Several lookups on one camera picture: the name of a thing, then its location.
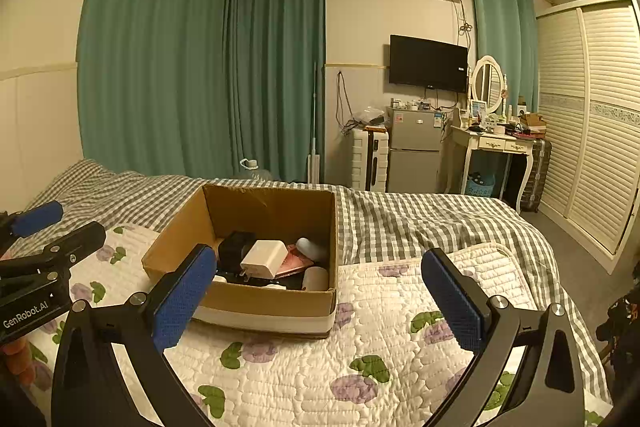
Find white square charger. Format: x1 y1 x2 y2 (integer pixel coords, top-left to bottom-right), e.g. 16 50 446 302
240 239 289 280

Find silver small fridge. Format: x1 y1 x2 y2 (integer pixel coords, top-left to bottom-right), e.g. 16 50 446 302
385 106 443 194

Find pink case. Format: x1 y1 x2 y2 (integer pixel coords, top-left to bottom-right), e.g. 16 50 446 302
272 244 316 278

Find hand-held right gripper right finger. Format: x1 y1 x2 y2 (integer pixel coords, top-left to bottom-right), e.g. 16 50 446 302
420 248 586 427

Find blue plastic basket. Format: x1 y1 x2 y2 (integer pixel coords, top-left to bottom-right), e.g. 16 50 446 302
467 172 497 198

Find air conditioner cable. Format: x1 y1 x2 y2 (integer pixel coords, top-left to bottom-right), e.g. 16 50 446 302
452 0 476 38

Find white floral quilt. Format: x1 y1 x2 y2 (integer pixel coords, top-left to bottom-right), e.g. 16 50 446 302
20 222 616 427

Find grey checked blanket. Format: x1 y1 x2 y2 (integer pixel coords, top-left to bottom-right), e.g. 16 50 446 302
10 158 613 403

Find oval white mirror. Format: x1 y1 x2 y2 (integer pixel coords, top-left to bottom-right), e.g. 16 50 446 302
470 55 506 115

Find white bottle with red cap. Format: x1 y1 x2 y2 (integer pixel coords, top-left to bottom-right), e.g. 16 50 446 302
302 266 330 293

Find small cardboard box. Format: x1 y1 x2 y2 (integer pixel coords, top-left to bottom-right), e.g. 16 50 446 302
517 112 548 132

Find white handheld device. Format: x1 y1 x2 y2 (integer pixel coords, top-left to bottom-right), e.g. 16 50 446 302
295 237 330 263

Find white ribbed suitcase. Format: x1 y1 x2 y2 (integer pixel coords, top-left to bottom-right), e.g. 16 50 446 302
349 127 391 192

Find dark ribbed suitcase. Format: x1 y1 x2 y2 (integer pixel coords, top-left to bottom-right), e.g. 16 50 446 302
505 137 552 214

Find white dressing table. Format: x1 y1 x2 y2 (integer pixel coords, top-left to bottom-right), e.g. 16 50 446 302
450 124 543 212

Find dark bag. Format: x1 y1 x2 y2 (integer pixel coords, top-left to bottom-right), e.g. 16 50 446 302
602 279 640 388

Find black cube adapter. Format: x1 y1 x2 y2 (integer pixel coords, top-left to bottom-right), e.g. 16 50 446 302
218 231 257 275

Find brown cardboard box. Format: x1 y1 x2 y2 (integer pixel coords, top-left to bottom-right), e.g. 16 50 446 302
141 184 338 340

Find white louvered wardrobe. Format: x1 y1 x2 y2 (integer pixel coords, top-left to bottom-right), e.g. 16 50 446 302
535 0 640 275

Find light green window curtain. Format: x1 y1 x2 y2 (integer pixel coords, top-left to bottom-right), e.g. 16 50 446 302
469 0 541 115

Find white mop stick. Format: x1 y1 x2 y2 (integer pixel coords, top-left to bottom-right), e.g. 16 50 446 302
306 62 323 184

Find person's left hand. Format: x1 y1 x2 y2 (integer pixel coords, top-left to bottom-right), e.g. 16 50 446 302
0 336 37 390

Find black wall television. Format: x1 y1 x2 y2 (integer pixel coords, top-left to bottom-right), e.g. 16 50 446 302
389 34 470 92

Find narrow green curtain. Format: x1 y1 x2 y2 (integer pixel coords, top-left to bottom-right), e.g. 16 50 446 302
222 0 327 182

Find clear water jug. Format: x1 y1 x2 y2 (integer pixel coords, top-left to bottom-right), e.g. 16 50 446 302
235 158 276 182

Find wide green curtain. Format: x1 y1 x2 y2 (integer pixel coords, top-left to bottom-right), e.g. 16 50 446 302
75 0 236 180

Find clear plastic bag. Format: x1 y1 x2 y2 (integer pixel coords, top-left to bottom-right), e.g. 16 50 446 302
352 106 388 128

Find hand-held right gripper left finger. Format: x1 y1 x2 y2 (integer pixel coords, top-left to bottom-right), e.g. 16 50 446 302
50 243 218 427

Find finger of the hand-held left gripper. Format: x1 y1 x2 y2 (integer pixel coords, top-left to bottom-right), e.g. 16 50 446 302
0 200 64 253
0 221 107 283

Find hanging dark cables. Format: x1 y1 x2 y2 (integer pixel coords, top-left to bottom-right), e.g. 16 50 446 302
334 69 353 138

